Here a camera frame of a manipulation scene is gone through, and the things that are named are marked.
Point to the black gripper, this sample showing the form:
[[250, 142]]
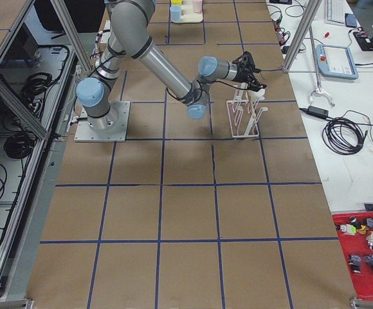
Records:
[[240, 76]]

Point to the white cup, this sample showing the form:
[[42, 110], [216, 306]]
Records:
[[256, 95]]

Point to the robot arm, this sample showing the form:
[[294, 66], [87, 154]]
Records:
[[130, 36]]

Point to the pink cup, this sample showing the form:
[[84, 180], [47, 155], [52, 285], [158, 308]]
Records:
[[197, 6]]

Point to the light blue cup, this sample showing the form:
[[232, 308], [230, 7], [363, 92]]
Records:
[[175, 13]]

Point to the yellow cup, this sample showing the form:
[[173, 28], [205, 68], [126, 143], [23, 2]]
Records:
[[176, 2]]

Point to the white plastic clamp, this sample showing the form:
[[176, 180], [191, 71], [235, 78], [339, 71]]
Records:
[[318, 92]]

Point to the black power adapter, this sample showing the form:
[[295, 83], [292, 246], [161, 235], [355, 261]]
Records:
[[318, 112]]

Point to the teach pendant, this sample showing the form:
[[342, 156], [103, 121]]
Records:
[[336, 62]]

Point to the cream bunny tray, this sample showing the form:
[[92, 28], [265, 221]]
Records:
[[188, 16]]

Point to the white keyboard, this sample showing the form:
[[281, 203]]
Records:
[[336, 14]]

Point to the red parts tray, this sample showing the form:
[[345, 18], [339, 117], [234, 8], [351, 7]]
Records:
[[355, 233]]

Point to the white wire cup rack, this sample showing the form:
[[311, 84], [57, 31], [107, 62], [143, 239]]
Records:
[[244, 115]]

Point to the aluminium frame post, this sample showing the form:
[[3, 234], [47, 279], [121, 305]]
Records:
[[303, 26]]

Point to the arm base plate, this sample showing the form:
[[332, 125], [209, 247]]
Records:
[[110, 128]]

